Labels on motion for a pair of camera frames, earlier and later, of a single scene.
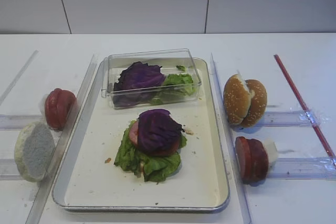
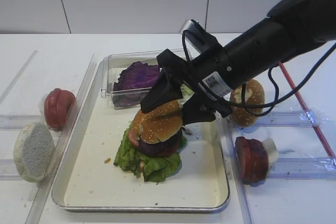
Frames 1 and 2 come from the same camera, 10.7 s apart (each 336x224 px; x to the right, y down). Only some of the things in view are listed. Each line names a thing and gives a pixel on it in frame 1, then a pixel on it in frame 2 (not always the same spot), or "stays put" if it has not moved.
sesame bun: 259,104 stays put
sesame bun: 237,99 to 159,124
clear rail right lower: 304,168 stays put
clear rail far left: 32,57 stays put
